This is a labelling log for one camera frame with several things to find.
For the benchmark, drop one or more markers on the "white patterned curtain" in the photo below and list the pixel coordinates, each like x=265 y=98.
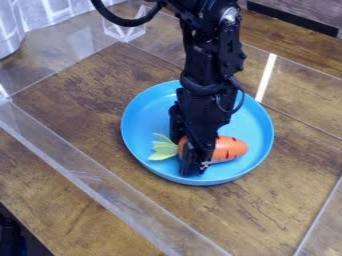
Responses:
x=27 y=16

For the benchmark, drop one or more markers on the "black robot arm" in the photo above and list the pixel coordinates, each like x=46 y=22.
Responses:
x=210 y=24

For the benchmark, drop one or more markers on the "clear acrylic barrier strip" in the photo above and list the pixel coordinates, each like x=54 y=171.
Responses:
x=163 y=229

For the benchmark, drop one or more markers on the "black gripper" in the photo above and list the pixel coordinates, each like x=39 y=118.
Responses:
x=202 y=110

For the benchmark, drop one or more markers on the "clear acrylic corner bracket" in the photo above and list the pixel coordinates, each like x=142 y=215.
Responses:
x=126 y=10

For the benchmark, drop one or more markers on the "orange toy carrot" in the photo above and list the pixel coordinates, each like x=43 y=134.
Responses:
x=229 y=148

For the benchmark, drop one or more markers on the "blue round tray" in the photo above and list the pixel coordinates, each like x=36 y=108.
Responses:
x=146 y=117

